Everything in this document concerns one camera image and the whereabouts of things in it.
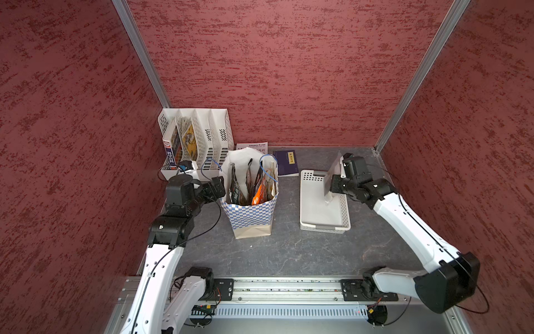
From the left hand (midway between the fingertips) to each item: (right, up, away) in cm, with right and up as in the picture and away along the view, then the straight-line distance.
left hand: (211, 186), depth 70 cm
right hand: (+45, -1, +10) cm, 46 cm away
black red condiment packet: (+6, -6, +14) cm, 17 cm away
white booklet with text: (+15, +18, +48) cm, 54 cm away
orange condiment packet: (+16, -5, 0) cm, 16 cm away
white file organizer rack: (-11, +25, +41) cm, 49 cm away
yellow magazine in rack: (-20, +20, +30) cm, 41 cm away
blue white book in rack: (-26, +15, +26) cm, 40 cm away
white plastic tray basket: (+41, -15, +21) cm, 48 cm away
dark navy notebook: (+29, +9, +43) cm, 53 cm away
